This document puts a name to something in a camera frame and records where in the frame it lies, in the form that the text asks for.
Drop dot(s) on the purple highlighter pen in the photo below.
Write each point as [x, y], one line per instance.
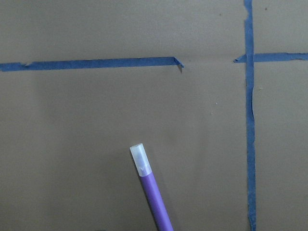
[150, 188]

